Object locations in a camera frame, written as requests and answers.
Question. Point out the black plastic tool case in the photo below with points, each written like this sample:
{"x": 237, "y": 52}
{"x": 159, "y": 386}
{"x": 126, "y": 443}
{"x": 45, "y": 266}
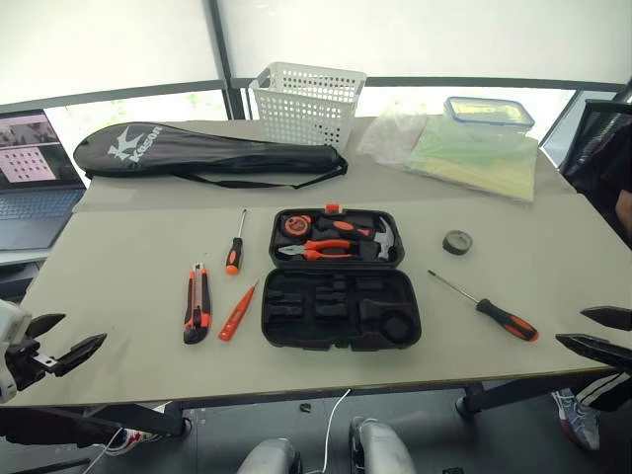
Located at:
{"x": 340, "y": 316}

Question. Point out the white perforated plastic basket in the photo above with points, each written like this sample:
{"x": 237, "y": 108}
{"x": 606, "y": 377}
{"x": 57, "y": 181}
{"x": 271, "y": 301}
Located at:
{"x": 308, "y": 108}

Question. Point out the black electrical tape roll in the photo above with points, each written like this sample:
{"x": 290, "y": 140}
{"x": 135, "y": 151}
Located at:
{"x": 456, "y": 243}

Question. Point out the dark window frame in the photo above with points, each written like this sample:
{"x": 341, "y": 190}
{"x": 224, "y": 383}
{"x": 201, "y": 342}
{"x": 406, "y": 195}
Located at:
{"x": 219, "y": 39}

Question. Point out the silver rounded robot shell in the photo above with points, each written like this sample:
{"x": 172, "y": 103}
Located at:
{"x": 271, "y": 456}
{"x": 382, "y": 447}

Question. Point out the orange black tape measure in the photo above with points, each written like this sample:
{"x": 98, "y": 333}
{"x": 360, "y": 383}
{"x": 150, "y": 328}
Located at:
{"x": 297, "y": 226}

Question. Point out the clear container blue lid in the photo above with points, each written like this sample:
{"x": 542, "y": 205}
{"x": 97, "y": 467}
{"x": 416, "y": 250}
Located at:
{"x": 489, "y": 111}

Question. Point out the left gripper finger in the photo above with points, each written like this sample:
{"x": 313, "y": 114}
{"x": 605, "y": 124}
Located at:
{"x": 79, "y": 351}
{"x": 45, "y": 325}

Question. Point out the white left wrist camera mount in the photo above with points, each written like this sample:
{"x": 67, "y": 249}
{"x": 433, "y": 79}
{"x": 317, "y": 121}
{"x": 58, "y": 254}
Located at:
{"x": 10, "y": 318}

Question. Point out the black badminton racket bag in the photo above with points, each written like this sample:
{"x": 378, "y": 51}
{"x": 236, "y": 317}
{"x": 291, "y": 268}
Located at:
{"x": 197, "y": 153}

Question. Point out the grey patterned sneaker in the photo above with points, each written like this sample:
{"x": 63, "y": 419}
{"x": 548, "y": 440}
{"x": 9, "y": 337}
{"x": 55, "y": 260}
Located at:
{"x": 577, "y": 419}

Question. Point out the orange black utility knife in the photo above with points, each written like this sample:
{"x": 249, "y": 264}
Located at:
{"x": 197, "y": 306}

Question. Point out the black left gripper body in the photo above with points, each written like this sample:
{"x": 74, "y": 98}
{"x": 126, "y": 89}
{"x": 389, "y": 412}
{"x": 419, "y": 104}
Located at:
{"x": 22, "y": 365}

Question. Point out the red white blue sneaker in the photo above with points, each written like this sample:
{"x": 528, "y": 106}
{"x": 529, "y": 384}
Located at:
{"x": 135, "y": 437}

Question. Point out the open laptop computer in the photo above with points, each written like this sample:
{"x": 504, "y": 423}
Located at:
{"x": 29, "y": 197}

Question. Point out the short orange black screwdriver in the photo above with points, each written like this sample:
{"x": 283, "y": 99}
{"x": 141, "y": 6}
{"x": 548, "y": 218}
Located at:
{"x": 234, "y": 254}

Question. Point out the orange voltage tester pen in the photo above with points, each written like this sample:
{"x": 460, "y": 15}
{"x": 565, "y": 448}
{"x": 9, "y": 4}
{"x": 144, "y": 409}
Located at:
{"x": 236, "y": 316}

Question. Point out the black table leg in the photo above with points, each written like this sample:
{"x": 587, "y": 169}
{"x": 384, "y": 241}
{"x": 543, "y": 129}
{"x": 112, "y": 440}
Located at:
{"x": 494, "y": 395}
{"x": 148, "y": 419}

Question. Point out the black mesh office chair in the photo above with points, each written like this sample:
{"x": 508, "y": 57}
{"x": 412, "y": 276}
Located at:
{"x": 590, "y": 143}

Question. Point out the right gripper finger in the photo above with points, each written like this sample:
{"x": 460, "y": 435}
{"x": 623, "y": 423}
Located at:
{"x": 612, "y": 317}
{"x": 602, "y": 349}

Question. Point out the green yellow plastic folders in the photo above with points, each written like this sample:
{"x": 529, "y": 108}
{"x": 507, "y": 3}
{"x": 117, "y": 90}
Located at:
{"x": 484, "y": 158}

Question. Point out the long orange black screwdriver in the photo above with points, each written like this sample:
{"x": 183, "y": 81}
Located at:
{"x": 503, "y": 318}

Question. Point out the person in black shirt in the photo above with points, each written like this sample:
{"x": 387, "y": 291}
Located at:
{"x": 626, "y": 212}

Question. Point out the clear crumpled plastic bag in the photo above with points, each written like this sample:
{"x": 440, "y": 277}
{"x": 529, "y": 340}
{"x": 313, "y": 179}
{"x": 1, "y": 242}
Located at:
{"x": 392, "y": 138}

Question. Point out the small black floor object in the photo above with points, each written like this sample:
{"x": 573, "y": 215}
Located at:
{"x": 306, "y": 408}

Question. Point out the leg in striped trousers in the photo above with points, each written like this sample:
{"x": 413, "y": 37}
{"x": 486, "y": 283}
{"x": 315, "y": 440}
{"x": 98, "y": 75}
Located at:
{"x": 609, "y": 390}

